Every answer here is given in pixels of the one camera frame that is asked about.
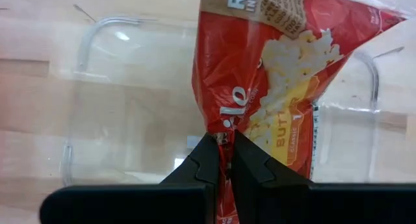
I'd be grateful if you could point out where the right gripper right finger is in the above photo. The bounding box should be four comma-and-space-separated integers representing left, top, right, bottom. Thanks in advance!
230, 129, 416, 224

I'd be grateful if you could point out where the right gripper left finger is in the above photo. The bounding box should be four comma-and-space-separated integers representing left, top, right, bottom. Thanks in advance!
39, 132, 220, 224

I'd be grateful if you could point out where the red popcorn packet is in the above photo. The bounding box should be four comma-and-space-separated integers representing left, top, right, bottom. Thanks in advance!
191, 0, 407, 224

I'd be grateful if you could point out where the clear plastic bin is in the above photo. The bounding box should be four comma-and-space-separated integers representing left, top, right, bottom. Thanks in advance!
60, 16, 381, 186

